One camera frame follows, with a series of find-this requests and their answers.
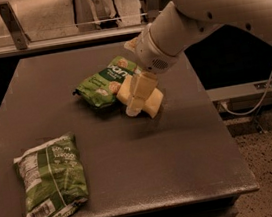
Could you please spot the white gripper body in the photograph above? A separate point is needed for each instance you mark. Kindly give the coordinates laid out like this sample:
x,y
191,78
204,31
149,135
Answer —
x,y
149,54

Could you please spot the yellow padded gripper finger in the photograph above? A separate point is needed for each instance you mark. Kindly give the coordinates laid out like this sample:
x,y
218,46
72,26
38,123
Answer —
x,y
142,85

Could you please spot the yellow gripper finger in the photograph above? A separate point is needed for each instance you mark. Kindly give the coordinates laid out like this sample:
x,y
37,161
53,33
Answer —
x,y
131,44

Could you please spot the yellow sponge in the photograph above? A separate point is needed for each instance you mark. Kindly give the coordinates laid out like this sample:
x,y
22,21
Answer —
x,y
152,104

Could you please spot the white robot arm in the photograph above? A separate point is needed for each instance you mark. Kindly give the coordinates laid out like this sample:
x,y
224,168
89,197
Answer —
x,y
183,23

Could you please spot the green rice chip bag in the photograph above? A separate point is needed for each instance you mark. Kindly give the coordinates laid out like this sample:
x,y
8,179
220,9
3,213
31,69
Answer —
x,y
100,89

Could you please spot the green white snack bag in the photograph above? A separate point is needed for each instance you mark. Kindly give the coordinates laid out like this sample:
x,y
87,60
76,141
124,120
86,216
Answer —
x,y
53,178

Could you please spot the metal counter rail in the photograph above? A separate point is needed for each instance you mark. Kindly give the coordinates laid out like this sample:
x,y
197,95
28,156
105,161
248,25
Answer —
x,y
71,41

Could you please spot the left metal rail bracket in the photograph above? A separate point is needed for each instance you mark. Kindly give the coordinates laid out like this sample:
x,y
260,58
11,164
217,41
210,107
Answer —
x,y
13,25

